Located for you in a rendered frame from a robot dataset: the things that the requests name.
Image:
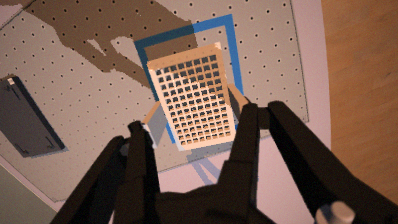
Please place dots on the blue tape outline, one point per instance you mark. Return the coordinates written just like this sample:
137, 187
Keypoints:
226, 20

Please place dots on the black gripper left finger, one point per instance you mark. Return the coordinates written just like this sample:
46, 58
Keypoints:
94, 198

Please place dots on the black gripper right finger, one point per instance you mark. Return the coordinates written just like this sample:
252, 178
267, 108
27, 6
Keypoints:
332, 194

